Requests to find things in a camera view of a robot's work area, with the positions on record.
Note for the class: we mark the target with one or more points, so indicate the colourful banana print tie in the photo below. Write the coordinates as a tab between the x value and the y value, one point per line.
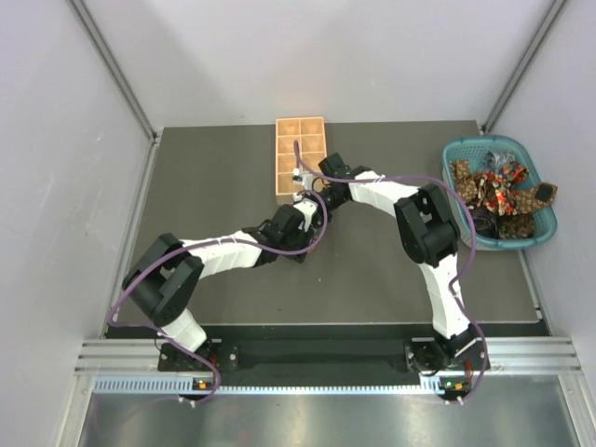
313	245

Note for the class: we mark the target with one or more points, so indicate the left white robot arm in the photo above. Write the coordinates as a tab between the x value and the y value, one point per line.
161	284

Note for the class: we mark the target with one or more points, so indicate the blue grey tie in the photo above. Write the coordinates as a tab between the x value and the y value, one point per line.
494	161

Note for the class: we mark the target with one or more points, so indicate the grey slotted cable duct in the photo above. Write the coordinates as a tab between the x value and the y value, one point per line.
188	385

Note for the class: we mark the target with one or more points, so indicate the dark rolled tie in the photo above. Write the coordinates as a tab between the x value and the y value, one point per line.
485	222

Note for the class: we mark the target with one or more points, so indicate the red floral tie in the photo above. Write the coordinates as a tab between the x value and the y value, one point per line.
496	189

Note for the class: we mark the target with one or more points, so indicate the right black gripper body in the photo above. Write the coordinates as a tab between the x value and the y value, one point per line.
331	201

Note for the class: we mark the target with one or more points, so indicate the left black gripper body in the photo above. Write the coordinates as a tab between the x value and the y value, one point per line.
300	239

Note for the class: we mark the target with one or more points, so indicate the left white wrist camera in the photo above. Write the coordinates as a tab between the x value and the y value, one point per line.
307	207

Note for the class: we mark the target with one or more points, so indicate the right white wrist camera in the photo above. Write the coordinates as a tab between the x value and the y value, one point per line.
302	179

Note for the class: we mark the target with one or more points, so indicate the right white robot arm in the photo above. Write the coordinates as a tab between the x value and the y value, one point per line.
429	236

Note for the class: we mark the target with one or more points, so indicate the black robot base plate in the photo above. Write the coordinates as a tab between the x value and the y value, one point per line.
316	353

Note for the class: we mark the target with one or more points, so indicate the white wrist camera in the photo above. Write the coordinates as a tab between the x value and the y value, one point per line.
307	207
302	179

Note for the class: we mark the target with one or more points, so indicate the teal plastic basket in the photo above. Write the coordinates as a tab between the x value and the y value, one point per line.
473	149

